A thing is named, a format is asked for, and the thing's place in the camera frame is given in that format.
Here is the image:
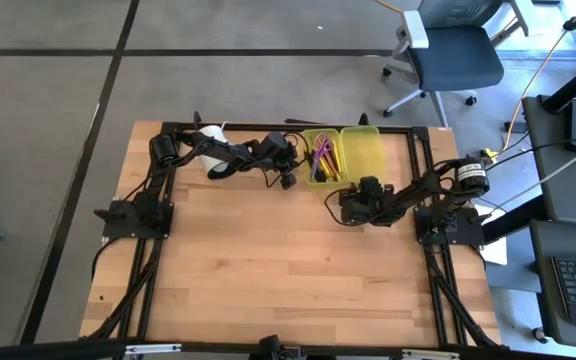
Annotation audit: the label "purple scissors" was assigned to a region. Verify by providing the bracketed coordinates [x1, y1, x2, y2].
[309, 131, 334, 183]

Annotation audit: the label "translucent yellow-green supply box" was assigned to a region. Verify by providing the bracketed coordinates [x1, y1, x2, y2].
[300, 125, 389, 191]

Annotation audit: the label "white paper sheet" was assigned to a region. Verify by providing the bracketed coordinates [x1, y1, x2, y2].
[476, 206, 510, 267]

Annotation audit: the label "grey office chair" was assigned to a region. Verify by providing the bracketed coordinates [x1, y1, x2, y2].
[381, 0, 530, 129]

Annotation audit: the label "dark grey side desk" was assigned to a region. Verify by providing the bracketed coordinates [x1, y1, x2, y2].
[521, 94, 576, 229]

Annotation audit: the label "dark grey keyboard desk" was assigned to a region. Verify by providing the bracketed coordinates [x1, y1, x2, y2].
[528, 218, 576, 352]

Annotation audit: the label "black bar with silver brackets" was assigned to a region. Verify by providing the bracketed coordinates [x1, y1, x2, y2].
[0, 338, 576, 360]

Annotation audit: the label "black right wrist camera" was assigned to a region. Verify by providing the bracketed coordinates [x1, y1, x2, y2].
[358, 175, 384, 199]

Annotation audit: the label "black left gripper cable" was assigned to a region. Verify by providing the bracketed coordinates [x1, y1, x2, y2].
[247, 130, 315, 191]

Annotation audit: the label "black metal table frame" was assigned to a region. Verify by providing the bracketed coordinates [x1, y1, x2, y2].
[80, 110, 504, 351]

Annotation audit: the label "tan cable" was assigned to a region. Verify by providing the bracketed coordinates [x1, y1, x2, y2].
[501, 3, 576, 157]

